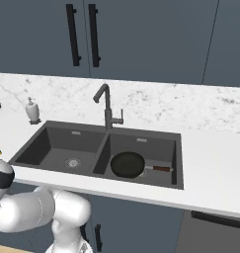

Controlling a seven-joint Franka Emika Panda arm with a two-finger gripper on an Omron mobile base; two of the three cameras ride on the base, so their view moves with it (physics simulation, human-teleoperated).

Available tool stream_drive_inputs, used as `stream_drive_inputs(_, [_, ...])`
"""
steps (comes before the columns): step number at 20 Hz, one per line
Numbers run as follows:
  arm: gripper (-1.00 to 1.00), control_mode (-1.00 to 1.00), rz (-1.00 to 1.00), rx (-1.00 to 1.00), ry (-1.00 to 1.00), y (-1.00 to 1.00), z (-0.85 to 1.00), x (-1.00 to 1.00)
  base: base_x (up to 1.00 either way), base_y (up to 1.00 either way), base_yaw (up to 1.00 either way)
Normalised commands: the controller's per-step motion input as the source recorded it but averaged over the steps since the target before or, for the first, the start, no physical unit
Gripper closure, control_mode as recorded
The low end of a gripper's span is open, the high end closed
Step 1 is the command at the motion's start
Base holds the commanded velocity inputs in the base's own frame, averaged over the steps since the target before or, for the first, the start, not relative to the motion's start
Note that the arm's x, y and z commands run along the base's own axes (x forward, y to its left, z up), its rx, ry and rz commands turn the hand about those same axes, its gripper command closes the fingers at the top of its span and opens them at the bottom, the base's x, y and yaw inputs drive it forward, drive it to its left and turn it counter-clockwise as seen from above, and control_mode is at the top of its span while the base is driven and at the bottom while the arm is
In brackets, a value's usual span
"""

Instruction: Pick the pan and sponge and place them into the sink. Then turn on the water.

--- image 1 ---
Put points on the dark grey double sink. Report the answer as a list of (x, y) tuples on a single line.
[(75, 150)]

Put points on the grey dishwasher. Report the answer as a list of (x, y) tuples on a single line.
[(210, 235)]

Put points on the dark grey tap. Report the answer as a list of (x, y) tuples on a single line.
[(107, 108)]

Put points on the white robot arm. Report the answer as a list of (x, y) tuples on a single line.
[(26, 210)]

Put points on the white soap dispenser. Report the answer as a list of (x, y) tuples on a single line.
[(32, 111)]

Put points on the dark blue wall cupboard door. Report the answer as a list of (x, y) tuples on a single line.
[(226, 46), (151, 39), (36, 36)]

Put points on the black frying pan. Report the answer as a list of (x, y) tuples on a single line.
[(128, 164)]

